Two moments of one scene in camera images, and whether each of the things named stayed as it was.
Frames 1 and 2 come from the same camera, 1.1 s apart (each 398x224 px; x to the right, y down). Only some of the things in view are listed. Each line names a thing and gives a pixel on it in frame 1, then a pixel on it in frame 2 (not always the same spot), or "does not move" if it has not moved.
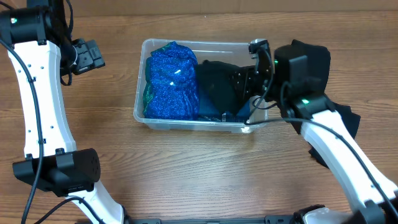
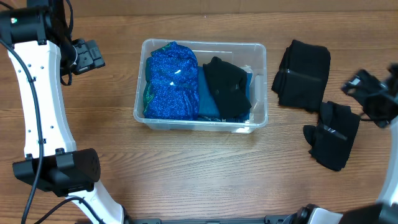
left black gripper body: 78,58 does not move
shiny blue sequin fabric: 171,90 does not move
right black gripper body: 262,80 → 367,94
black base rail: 268,219 does not move
